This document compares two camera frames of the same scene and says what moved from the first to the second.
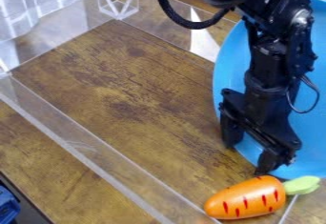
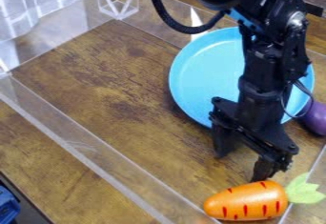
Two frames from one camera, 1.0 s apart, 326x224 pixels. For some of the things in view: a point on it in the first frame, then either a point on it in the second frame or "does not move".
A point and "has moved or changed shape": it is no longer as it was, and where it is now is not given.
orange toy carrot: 256,196 has moved or changed shape
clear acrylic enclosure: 111,132 does not move
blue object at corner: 9,206 does not move
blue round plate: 310,120 to 204,71
